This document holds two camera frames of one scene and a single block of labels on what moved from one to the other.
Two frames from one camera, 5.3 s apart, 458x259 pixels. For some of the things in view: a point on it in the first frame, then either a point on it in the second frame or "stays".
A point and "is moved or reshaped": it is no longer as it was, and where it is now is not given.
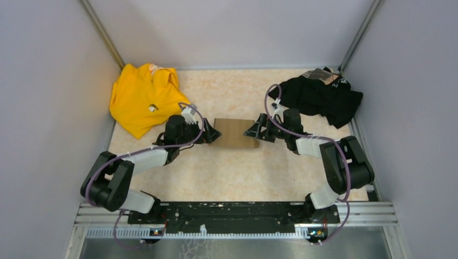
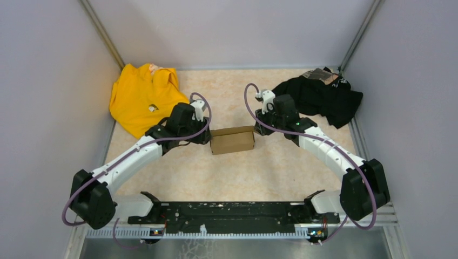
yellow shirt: (143, 98) stays
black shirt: (321, 91) stays
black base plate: (238, 216) stays
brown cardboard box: (232, 133) is moved or reshaped
